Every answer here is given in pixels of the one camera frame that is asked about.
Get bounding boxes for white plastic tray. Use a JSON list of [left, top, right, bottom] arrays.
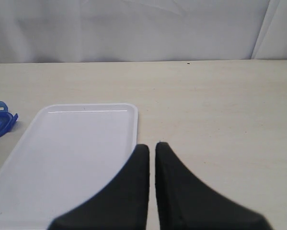
[[0, 103, 138, 230]]

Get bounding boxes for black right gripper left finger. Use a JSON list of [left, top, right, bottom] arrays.
[[48, 144, 150, 230]]

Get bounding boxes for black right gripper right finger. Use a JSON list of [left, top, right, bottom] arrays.
[[155, 142, 272, 230]]

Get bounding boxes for white backdrop curtain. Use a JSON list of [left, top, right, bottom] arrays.
[[0, 0, 287, 63]]

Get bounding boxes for blue container lid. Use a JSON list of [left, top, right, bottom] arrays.
[[0, 101, 18, 137]]

